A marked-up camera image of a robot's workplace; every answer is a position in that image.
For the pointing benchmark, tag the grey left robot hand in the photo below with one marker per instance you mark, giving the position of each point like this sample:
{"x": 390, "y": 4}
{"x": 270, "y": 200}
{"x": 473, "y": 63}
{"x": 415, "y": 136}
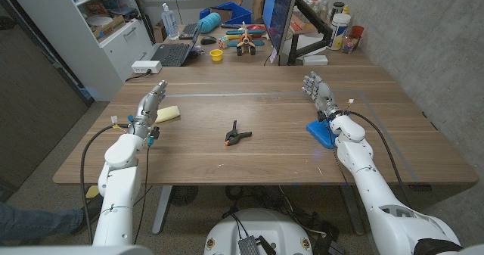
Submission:
{"x": 147, "y": 109}

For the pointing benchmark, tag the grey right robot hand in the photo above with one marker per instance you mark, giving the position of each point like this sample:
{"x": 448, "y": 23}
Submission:
{"x": 321, "y": 94}

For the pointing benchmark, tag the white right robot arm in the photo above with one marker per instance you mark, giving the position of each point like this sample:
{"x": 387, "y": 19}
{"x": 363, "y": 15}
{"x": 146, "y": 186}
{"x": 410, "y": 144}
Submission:
{"x": 359, "y": 160}

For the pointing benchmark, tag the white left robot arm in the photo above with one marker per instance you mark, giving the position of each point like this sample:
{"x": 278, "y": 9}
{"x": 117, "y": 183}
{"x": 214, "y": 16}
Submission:
{"x": 119, "y": 187}

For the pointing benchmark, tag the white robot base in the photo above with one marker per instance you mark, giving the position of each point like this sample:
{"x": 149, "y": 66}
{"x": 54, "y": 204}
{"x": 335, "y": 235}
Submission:
{"x": 264, "y": 228}

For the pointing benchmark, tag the yellow sponge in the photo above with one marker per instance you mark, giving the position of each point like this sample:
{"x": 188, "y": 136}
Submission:
{"x": 168, "y": 114}

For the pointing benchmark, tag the clear hand sanitizer bottle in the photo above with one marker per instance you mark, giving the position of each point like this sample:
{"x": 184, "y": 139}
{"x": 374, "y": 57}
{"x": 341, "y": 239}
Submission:
{"x": 170, "y": 22}

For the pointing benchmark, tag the black spring clip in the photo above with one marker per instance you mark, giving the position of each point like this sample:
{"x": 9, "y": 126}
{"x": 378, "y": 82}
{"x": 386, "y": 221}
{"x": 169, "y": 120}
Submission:
{"x": 234, "y": 137}

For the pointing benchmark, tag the small white box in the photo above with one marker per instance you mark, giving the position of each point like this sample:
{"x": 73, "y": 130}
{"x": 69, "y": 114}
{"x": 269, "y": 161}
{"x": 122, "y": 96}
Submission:
{"x": 315, "y": 60}

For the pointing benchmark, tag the white power strip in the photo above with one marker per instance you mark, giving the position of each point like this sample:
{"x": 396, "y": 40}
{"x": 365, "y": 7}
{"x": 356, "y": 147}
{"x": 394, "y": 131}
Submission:
{"x": 145, "y": 66}

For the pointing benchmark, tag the black laptop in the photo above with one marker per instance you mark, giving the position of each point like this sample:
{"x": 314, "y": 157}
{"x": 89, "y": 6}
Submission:
{"x": 172, "y": 53}

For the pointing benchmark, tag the white wipes canister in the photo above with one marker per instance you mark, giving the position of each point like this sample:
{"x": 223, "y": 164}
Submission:
{"x": 338, "y": 32}

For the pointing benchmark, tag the red cup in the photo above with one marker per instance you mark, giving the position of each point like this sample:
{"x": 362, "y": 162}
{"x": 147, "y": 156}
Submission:
{"x": 357, "y": 32}

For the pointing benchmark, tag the dark lidded bottle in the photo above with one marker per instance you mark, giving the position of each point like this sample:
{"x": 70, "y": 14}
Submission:
{"x": 337, "y": 10}

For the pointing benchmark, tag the small yellow cup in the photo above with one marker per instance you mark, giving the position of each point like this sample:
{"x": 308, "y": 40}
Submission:
{"x": 216, "y": 55}

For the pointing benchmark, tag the black keyboard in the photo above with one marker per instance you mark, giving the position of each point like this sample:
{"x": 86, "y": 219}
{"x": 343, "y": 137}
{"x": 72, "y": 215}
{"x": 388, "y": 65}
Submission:
{"x": 188, "y": 31}

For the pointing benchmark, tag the cardboard box on shelf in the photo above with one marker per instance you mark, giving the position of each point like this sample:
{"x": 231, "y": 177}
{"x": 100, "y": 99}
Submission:
{"x": 109, "y": 27}

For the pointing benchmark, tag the red bowl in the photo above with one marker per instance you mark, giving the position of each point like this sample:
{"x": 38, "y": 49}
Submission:
{"x": 257, "y": 28}

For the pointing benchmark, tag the black computer mouse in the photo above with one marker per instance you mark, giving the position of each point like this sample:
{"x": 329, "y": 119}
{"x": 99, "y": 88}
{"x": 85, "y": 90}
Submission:
{"x": 208, "y": 40}

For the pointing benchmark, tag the computer monitor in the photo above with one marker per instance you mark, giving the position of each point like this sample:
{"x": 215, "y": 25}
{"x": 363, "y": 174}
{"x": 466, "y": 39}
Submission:
{"x": 278, "y": 13}

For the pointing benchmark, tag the wooden toy airplane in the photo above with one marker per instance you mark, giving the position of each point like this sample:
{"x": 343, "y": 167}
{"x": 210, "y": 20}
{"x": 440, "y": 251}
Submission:
{"x": 246, "y": 41}

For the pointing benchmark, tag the black round fan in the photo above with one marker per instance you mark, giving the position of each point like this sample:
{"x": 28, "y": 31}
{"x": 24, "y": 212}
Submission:
{"x": 183, "y": 195}

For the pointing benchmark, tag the white shelf cabinet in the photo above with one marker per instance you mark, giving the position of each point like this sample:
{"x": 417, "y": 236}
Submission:
{"x": 75, "y": 47}

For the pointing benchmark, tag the yellow floor pad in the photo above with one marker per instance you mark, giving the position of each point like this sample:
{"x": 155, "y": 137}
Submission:
{"x": 92, "y": 191}

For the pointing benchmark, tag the colourful toy cube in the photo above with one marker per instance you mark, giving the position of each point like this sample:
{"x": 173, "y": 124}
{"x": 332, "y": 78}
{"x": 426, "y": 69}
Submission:
{"x": 223, "y": 42}

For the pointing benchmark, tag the grey table leg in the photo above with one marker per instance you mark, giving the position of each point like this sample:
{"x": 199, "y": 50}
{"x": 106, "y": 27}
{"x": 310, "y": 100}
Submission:
{"x": 352, "y": 209}
{"x": 162, "y": 209}

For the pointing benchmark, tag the teal yarn ball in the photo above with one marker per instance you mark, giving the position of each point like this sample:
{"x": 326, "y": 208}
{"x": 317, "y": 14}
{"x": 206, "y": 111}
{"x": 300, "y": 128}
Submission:
{"x": 209, "y": 22}

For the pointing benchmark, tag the blue plastic bin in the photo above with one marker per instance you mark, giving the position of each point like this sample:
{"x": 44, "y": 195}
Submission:
{"x": 238, "y": 11}

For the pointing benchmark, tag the person leg in jeans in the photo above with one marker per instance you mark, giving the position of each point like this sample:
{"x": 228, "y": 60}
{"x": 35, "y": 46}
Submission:
{"x": 34, "y": 222}

